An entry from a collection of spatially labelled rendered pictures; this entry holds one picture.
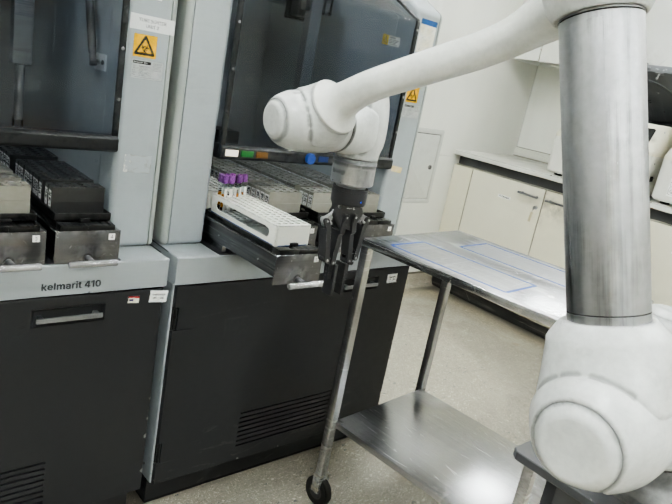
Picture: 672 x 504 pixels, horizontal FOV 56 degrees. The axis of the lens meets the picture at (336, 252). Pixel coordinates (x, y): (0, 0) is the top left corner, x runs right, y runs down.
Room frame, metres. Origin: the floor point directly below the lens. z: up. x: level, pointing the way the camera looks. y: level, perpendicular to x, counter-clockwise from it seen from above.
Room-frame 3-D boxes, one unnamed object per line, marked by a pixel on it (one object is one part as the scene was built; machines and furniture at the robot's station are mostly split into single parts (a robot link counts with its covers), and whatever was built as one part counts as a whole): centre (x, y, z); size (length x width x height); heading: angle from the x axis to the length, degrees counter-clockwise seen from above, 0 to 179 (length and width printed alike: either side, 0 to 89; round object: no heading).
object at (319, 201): (1.80, 0.06, 0.85); 0.12 x 0.02 x 0.06; 133
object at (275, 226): (1.50, 0.20, 0.83); 0.30 x 0.10 x 0.06; 43
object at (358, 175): (1.28, 0.00, 1.03); 0.09 x 0.09 x 0.06
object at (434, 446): (1.55, -0.44, 0.41); 0.67 x 0.46 x 0.82; 48
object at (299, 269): (1.60, 0.30, 0.78); 0.73 x 0.14 x 0.09; 43
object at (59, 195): (1.31, 0.57, 0.85); 0.12 x 0.02 x 0.06; 134
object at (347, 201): (1.28, -0.01, 0.95); 0.08 x 0.07 x 0.09; 134
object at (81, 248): (1.48, 0.73, 0.78); 0.73 x 0.14 x 0.09; 43
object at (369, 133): (1.28, 0.01, 1.13); 0.13 x 0.11 x 0.16; 139
